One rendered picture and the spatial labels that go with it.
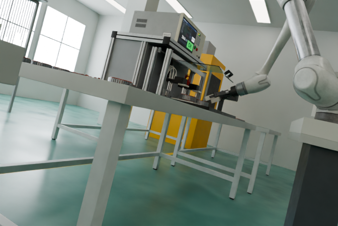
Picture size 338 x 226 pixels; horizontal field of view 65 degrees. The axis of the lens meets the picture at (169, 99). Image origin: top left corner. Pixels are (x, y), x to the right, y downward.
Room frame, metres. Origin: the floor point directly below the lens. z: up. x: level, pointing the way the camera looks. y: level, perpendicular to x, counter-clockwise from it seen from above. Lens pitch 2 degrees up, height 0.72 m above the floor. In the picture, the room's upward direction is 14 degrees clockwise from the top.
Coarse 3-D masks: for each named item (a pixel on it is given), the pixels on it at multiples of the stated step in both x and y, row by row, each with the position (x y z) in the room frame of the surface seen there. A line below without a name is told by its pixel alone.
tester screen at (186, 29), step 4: (184, 20) 1.69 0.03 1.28; (184, 24) 1.70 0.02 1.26; (188, 24) 1.75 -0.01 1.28; (184, 28) 1.71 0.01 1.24; (188, 28) 1.76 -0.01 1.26; (192, 28) 1.82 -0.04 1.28; (180, 32) 1.68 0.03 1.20; (184, 32) 1.73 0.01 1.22; (188, 32) 1.78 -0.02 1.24; (192, 32) 1.83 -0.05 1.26; (196, 32) 1.88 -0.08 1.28; (180, 36) 1.69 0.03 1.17; (188, 36) 1.79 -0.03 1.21; (192, 36) 1.84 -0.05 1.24
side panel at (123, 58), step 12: (108, 48) 1.73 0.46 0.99; (120, 48) 1.70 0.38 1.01; (132, 48) 1.66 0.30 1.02; (144, 48) 1.61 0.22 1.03; (108, 60) 1.72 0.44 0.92; (120, 60) 1.69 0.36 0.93; (132, 60) 1.65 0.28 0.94; (108, 72) 1.72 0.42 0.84; (120, 72) 1.68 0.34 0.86; (132, 72) 1.64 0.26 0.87
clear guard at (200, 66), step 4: (192, 64) 1.93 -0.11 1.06; (196, 64) 1.89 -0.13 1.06; (200, 64) 1.86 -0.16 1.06; (204, 64) 1.82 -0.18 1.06; (208, 64) 1.80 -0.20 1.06; (200, 68) 2.02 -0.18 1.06; (204, 68) 1.98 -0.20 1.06; (208, 68) 1.93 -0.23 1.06; (212, 68) 1.90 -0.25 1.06; (216, 68) 1.86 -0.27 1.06; (220, 68) 1.76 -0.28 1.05; (220, 72) 1.98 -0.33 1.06; (224, 72) 1.81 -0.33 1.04
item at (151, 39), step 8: (112, 32) 1.73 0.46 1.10; (120, 32) 1.70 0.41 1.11; (128, 32) 1.67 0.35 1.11; (136, 40) 1.64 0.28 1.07; (144, 40) 1.61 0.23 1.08; (152, 40) 1.58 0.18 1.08; (160, 40) 1.56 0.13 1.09; (168, 40) 1.53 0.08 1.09; (176, 48) 1.62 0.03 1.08; (184, 48) 1.71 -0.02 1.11; (184, 56) 1.77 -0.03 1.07; (192, 56) 1.84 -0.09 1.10
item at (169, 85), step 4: (168, 80) 1.71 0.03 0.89; (172, 80) 1.70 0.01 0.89; (176, 80) 1.69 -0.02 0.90; (180, 80) 1.68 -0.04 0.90; (184, 80) 1.68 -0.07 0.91; (168, 84) 1.72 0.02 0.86; (172, 84) 1.76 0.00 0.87; (180, 84) 1.68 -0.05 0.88; (184, 84) 1.66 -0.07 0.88; (168, 88) 1.74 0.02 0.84
